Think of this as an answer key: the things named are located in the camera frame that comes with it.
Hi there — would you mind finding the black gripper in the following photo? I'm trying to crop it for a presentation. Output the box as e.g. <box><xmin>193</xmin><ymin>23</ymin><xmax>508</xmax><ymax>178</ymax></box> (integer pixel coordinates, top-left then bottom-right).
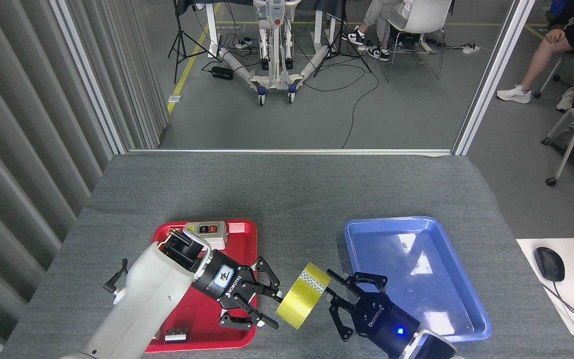
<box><xmin>192</xmin><ymin>250</ymin><xmax>284</xmax><ymax>331</ymax></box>
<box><xmin>324</xmin><ymin>269</ymin><xmax>421</xmax><ymax>359</ymax></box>

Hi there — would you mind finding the yellow tape roll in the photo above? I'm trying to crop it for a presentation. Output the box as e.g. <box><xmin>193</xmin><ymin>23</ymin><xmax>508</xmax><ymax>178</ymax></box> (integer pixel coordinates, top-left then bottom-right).
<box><xmin>276</xmin><ymin>262</ymin><xmax>331</xmax><ymax>330</ymax></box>

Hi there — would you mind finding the red plastic tray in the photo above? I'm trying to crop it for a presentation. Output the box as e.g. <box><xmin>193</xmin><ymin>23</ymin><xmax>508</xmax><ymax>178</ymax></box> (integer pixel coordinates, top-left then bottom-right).
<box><xmin>143</xmin><ymin>219</ymin><xmax>258</xmax><ymax>353</ymax></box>

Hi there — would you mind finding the blue plastic tray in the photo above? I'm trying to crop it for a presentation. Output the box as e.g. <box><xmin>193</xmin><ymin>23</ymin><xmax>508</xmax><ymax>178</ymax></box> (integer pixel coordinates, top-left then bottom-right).
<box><xmin>343</xmin><ymin>215</ymin><xmax>493</xmax><ymax>345</ymax></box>

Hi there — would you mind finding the black computer mouse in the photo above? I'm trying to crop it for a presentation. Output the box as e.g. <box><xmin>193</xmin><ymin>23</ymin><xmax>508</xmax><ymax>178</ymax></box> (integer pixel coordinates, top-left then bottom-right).
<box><xmin>534</xmin><ymin>247</ymin><xmax>566</xmax><ymax>283</ymax></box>

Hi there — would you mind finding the white stand on wheels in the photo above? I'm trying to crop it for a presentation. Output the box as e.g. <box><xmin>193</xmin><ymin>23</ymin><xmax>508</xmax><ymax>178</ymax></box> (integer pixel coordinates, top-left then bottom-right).
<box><xmin>217</xmin><ymin>0</ymin><xmax>331</xmax><ymax>106</ymax></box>

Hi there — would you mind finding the black tripod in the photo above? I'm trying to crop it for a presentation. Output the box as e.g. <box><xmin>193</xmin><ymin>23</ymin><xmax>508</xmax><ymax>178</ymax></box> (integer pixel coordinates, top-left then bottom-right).
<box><xmin>313</xmin><ymin>10</ymin><xmax>373</xmax><ymax>78</ymax></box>
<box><xmin>167</xmin><ymin>0</ymin><xmax>218</xmax><ymax>84</ymax></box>

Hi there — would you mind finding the person in white chair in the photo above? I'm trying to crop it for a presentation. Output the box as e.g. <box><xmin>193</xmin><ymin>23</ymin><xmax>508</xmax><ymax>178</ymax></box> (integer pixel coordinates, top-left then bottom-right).
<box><xmin>342</xmin><ymin>0</ymin><xmax>415</xmax><ymax>62</ymax></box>

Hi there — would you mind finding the white shell chair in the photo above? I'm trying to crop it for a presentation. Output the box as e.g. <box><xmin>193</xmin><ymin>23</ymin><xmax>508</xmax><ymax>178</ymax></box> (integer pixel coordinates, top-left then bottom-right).
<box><xmin>379</xmin><ymin>0</ymin><xmax>453</xmax><ymax>83</ymax></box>

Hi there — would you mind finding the person in dark shorts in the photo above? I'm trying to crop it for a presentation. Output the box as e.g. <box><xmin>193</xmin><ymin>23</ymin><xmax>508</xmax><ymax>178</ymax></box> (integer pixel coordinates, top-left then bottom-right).
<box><xmin>496</xmin><ymin>0</ymin><xmax>574</xmax><ymax>113</ymax></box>

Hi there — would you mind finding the grey push button switch box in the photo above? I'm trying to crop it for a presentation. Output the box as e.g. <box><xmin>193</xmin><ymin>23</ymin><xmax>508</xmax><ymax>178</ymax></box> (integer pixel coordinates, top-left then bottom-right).
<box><xmin>183</xmin><ymin>221</ymin><xmax>228</xmax><ymax>251</ymax></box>

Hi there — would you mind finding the silver frame crossbar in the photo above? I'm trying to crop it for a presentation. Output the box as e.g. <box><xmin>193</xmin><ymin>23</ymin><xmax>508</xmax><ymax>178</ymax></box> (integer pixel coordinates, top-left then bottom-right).
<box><xmin>128</xmin><ymin>148</ymin><xmax>454</xmax><ymax>156</ymax></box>

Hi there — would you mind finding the long black floor cable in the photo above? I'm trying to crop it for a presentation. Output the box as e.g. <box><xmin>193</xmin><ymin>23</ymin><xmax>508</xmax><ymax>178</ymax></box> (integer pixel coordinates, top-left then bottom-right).
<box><xmin>302</xmin><ymin>50</ymin><xmax>380</xmax><ymax>149</ymax></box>

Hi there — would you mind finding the silver frame post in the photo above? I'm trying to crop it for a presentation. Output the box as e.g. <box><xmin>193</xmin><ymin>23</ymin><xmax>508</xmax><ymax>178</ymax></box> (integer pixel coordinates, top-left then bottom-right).
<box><xmin>50</xmin><ymin>0</ymin><xmax>128</xmax><ymax>155</ymax></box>
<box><xmin>452</xmin><ymin>0</ymin><xmax>537</xmax><ymax>156</ymax></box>

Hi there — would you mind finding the white frame chair on wheels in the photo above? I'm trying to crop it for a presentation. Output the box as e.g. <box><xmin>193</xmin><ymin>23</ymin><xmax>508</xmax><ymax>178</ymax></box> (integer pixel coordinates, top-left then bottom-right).
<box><xmin>541</xmin><ymin>80</ymin><xmax>574</xmax><ymax>187</ymax></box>

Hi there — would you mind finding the grey frame chair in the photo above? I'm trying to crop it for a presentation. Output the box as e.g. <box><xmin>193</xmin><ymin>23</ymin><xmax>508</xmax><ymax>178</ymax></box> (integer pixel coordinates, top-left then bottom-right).
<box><xmin>534</xmin><ymin>52</ymin><xmax>574</xmax><ymax>99</ymax></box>

